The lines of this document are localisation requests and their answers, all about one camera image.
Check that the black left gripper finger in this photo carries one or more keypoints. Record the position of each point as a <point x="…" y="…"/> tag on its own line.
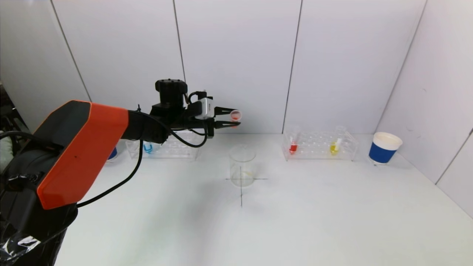
<point x="223" y="125"/>
<point x="223" y="111"/>

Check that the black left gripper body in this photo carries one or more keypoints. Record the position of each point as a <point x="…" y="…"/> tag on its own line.
<point x="211" y="122"/>

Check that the clear graduated plastic test tube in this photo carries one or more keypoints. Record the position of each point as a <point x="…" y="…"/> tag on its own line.
<point x="235" y="115"/>

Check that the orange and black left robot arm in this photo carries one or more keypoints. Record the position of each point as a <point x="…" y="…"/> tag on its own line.
<point x="85" y="147"/>

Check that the clear glass beaker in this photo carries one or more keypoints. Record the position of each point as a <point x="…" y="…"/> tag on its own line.
<point x="242" y="162"/>

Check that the clear acrylic test tube rack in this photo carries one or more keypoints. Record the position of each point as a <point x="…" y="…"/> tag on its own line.
<point x="314" y="146"/>
<point x="177" y="149"/>

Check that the test tube with blue liquid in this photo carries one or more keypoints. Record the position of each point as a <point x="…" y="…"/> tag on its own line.
<point x="148" y="149"/>

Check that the test tube with red liquid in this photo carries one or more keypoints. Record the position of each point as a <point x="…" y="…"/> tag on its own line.
<point x="293" y="148"/>

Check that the test tube with yellow liquid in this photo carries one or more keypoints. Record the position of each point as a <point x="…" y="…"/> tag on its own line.
<point x="333" y="149"/>

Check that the white paper cup blue band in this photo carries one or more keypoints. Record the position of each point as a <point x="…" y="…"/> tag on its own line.
<point x="112" y="153"/>
<point x="380" y="153"/>

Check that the black metal stand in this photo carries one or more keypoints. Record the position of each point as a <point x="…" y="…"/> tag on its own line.
<point x="7" y="111"/>

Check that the crinkled clear plastic film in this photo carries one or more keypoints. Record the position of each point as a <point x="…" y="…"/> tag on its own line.
<point x="18" y="247"/>

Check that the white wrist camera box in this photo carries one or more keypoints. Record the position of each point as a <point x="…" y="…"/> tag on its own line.
<point x="204" y="109"/>

